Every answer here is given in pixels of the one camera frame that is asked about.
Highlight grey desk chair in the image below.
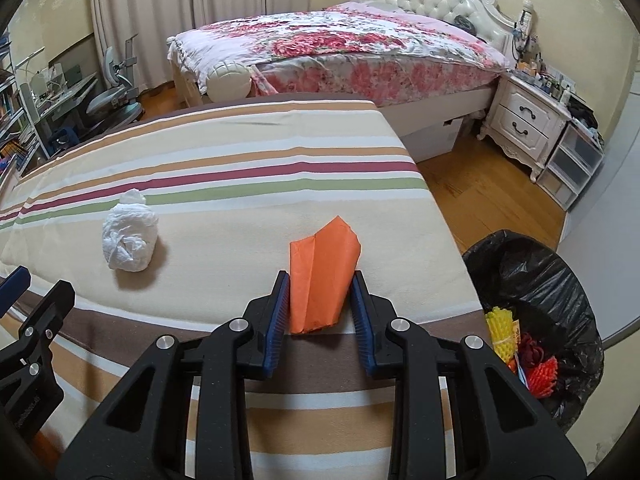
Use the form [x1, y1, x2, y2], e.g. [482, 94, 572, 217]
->
[87, 35, 144, 134]

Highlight yellow foam fruit net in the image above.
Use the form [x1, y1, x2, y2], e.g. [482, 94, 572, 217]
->
[485, 307, 520, 364]

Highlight white under-bed storage box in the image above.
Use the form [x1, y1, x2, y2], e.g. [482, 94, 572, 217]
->
[400, 117, 463, 162]

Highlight grey sliding wardrobe door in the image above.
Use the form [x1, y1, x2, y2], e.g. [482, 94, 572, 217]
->
[558, 74, 639, 348]

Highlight clear plastic drawer unit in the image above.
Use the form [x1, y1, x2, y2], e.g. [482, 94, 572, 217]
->
[537, 118, 604, 211]

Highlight orange paper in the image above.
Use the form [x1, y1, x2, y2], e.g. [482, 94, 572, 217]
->
[290, 217, 361, 335]

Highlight white bedside nightstand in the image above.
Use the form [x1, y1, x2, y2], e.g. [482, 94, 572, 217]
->
[477, 73, 570, 182]

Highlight white curved bookshelf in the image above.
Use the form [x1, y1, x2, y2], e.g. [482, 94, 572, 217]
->
[0, 29, 38, 176]

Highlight floral pink quilt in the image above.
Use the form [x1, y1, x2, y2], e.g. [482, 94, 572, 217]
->
[167, 2, 513, 106]

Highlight striped bed cover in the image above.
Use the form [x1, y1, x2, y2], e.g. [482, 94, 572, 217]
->
[0, 91, 490, 480]

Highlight grey study desk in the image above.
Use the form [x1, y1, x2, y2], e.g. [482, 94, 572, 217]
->
[20, 72, 98, 159]

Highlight red foam fruit net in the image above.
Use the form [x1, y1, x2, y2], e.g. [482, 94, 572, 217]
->
[518, 334, 559, 399]

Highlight black bag trash bin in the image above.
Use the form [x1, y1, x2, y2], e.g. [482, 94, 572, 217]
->
[463, 230, 604, 431]

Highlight nightstand clutter bottles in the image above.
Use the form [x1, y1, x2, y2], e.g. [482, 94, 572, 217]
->
[511, 30, 599, 130]

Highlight white plastic bag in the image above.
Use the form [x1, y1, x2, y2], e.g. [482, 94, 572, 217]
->
[102, 188, 160, 273]

